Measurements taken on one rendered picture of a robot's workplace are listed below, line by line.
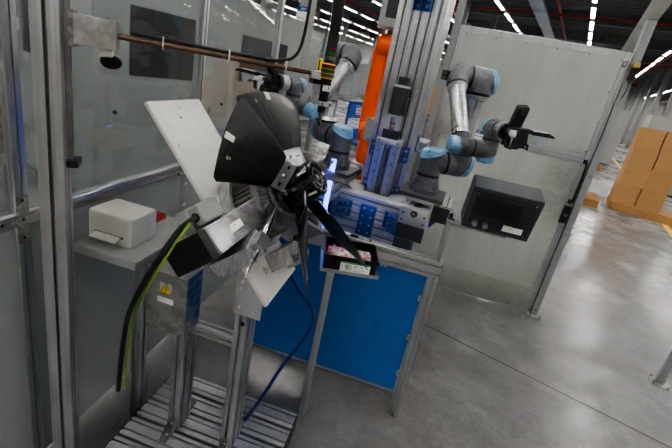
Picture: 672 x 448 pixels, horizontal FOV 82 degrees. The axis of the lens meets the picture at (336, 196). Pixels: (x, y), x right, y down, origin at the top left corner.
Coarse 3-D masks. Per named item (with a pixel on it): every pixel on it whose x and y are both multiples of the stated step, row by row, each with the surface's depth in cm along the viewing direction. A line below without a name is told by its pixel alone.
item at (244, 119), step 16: (240, 112) 97; (240, 128) 97; (256, 128) 101; (224, 144) 93; (240, 144) 97; (256, 144) 102; (272, 144) 107; (240, 160) 99; (256, 160) 103; (272, 160) 108; (224, 176) 95; (240, 176) 100; (256, 176) 105; (272, 176) 110
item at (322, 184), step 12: (300, 168) 117; (312, 168) 119; (300, 180) 116; (312, 180) 115; (324, 180) 124; (276, 192) 118; (288, 192) 119; (300, 192) 117; (324, 192) 119; (288, 204) 119
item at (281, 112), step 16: (240, 96) 125; (256, 96) 128; (272, 96) 131; (288, 96) 136; (256, 112) 125; (272, 112) 128; (288, 112) 131; (272, 128) 125; (288, 128) 127; (288, 144) 125
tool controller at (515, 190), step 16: (480, 176) 154; (480, 192) 147; (496, 192) 146; (512, 192) 146; (528, 192) 148; (464, 208) 158; (480, 208) 150; (496, 208) 149; (512, 208) 147; (528, 208) 145; (464, 224) 156; (480, 224) 154; (496, 224) 152; (512, 224) 150; (528, 224) 148
